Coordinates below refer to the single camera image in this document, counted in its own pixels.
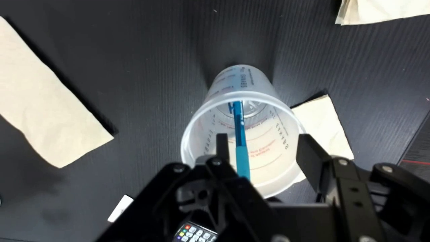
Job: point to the beige paper napkin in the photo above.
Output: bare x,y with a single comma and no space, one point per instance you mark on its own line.
380,10
324,126
44,108

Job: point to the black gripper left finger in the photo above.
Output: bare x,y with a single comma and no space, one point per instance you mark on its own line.
152,206

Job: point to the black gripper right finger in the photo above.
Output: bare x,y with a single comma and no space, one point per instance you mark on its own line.
349,193

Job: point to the long remote with coloured buttons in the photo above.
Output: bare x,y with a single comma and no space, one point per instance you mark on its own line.
195,233

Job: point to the blue straw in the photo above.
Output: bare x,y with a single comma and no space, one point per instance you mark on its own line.
239,135

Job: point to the clear plastic measuring cup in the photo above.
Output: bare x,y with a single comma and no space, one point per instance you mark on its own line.
273,152

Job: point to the small white card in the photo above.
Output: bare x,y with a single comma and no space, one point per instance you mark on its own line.
119,209

